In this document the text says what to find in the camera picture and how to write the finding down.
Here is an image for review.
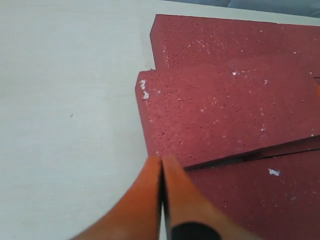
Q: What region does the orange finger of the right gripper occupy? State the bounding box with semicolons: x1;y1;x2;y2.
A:
316;85;320;95

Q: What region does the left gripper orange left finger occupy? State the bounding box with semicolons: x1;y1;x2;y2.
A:
73;156;162;240

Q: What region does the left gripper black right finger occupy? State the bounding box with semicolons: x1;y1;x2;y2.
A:
162;154;261;240

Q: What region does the back base red brick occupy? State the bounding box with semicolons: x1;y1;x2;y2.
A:
145;14;320;86

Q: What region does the grey fabric backdrop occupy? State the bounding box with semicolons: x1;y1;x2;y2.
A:
166;0;320;26

